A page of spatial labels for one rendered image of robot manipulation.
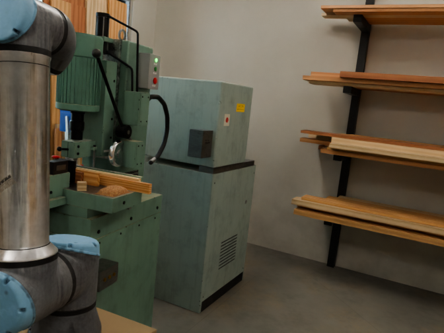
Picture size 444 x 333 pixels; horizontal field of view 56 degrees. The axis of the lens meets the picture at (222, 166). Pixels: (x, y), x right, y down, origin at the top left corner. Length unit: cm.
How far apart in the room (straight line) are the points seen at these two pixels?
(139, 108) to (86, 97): 25
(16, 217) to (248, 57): 320
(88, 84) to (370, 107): 242
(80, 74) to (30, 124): 83
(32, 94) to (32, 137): 9
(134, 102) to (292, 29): 221
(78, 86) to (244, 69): 239
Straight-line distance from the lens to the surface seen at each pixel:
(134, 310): 220
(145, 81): 202
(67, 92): 181
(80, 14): 368
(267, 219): 394
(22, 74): 100
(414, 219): 322
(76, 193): 171
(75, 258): 116
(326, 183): 371
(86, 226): 171
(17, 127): 100
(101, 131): 192
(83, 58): 180
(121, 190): 169
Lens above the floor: 129
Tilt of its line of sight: 9 degrees down
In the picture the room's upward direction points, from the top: 6 degrees clockwise
